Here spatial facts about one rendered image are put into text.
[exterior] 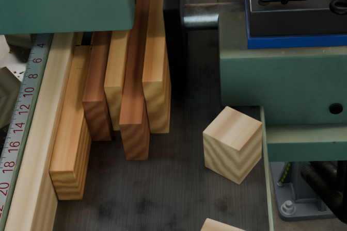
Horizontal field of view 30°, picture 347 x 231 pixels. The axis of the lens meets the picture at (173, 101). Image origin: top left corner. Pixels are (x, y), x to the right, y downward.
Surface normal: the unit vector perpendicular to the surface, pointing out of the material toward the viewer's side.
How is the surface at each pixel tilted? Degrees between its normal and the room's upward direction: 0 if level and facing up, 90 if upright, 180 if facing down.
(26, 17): 90
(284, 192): 0
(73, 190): 90
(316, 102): 90
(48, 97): 0
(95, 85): 0
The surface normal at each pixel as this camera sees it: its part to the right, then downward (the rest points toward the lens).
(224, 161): -0.60, 0.61
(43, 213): 1.00, -0.03
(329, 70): -0.04, 0.72
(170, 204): -0.08, -0.69
